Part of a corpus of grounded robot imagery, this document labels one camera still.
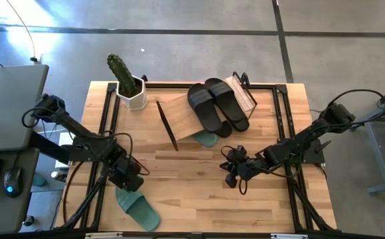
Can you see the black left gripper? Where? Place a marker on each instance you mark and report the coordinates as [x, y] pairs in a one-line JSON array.
[[126, 174]]

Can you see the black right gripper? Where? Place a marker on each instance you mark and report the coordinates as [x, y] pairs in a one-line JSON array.
[[250, 167]]

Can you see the green rubber slide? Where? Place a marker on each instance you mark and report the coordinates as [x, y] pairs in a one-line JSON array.
[[205, 139], [139, 209]]

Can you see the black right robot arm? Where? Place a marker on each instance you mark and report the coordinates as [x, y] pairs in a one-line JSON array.
[[298, 142]]

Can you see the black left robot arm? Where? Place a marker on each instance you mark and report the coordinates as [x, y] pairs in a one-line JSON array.
[[89, 146]]

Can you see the silver aluminium extrusion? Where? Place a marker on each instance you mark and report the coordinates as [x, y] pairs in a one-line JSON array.
[[103, 235], [288, 236]]

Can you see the small white-capped bottle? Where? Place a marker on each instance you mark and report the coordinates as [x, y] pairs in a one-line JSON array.
[[58, 175]]

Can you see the teal round object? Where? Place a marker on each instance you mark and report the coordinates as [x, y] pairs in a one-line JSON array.
[[40, 180]]

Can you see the green cactus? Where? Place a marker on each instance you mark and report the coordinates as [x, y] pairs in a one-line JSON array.
[[121, 73]]

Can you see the black round knob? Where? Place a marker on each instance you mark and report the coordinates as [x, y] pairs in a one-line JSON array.
[[29, 220]]

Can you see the black computer mouse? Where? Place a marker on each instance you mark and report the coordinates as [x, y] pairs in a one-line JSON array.
[[13, 182]]

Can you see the dark grey desk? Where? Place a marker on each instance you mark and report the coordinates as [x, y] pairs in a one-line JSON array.
[[0, 212]]

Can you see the grey monitor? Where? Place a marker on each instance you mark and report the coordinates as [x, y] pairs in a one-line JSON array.
[[3, 116]]

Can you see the wooden shelf with black frame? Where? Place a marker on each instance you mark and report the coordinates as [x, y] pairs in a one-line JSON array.
[[179, 116]]

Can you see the black aluminium table frame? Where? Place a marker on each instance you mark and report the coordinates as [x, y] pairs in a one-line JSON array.
[[172, 85]]

